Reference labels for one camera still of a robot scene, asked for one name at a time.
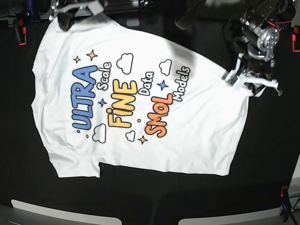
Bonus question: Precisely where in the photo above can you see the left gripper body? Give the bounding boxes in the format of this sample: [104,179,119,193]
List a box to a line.
[222,53,283,97]

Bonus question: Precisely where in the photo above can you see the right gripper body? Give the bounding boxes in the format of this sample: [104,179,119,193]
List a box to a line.
[49,0,108,31]

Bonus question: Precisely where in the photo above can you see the white printed t-shirt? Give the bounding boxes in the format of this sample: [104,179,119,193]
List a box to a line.
[31,16,251,178]

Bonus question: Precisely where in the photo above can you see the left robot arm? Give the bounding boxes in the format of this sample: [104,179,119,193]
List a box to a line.
[223,0,298,97]

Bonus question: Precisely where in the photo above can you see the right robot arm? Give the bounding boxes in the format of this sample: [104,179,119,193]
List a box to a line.
[49,0,108,31]

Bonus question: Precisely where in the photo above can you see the red black clamp far left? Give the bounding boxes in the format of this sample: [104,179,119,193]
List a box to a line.
[13,19,27,45]

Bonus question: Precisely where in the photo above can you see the red black clamp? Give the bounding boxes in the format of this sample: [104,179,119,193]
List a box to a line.
[13,19,27,45]
[292,25,300,53]

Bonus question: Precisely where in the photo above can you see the red black clamp far right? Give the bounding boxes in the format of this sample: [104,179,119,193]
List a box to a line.
[292,25,300,53]

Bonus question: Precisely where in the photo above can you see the black table cloth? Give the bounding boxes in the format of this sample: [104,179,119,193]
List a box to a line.
[0,21,300,225]

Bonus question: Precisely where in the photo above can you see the red blue clamp near right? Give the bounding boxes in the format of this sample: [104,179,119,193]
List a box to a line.
[279,186,291,222]

